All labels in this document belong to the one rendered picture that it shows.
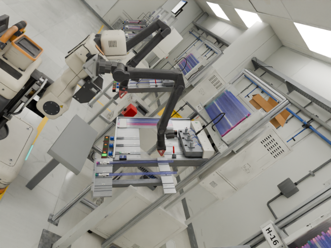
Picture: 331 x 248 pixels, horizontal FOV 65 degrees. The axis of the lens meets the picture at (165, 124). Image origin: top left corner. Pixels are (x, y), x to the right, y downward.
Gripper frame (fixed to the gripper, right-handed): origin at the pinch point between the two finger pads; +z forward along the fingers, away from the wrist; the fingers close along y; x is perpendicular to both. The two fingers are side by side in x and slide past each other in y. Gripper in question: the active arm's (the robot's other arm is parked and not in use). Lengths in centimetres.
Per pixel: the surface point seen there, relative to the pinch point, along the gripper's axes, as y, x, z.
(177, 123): 51, -21, 3
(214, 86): 135, -81, 3
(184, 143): 5.4, -19.4, -4.8
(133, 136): 26.0, 20.9, -2.4
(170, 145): 11.7, -8.8, 0.3
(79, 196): -15, 63, 21
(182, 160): -10.0, -15.1, -0.1
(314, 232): -95, -58, -22
